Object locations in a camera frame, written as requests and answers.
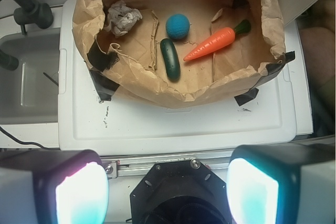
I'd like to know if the black octagonal mount plate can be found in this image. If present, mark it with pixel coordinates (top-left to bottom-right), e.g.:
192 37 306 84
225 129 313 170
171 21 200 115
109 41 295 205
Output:
130 174 233 223

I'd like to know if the thin black cable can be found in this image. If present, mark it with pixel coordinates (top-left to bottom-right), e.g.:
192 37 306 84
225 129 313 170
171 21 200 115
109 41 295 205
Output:
0 125 50 150

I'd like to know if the blue dimpled ball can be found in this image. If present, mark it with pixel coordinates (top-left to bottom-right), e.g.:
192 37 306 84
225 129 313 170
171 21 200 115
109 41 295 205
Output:
165 14 190 40

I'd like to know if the crumpled white paper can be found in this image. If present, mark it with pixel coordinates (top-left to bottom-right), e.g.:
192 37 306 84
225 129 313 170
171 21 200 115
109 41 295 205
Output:
103 0 142 38

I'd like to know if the white plastic bin lid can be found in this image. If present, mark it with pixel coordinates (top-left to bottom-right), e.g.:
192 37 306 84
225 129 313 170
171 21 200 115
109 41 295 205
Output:
58 0 297 156

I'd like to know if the aluminium frame rail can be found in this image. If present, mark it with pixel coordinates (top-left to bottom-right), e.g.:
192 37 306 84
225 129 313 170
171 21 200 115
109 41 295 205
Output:
100 149 313 180

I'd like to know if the orange plastic carrot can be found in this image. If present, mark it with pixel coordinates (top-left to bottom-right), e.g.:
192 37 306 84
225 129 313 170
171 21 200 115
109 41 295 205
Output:
183 19 251 62

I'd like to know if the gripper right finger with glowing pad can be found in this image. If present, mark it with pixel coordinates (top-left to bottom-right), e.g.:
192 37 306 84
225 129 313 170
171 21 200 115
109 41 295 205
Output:
226 143 335 223

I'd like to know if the grey toy sink basin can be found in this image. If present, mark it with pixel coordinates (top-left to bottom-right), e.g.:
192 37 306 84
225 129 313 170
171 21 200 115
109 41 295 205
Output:
1 28 60 124

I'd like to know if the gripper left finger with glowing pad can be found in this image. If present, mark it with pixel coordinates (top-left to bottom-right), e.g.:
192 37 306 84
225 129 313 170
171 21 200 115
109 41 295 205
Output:
1 149 109 223

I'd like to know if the brown paper bag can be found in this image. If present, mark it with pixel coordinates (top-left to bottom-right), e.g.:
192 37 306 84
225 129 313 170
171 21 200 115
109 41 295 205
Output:
72 0 295 109

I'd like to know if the dark green toy cucumber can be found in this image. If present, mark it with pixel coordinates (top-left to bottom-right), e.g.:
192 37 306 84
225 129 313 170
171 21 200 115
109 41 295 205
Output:
160 38 181 82

